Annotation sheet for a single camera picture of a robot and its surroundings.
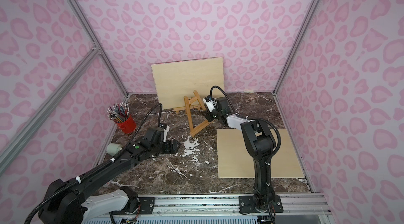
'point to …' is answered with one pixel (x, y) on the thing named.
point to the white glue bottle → (113, 148)
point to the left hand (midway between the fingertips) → (175, 144)
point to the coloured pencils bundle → (119, 112)
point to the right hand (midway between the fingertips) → (205, 110)
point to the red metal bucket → (129, 125)
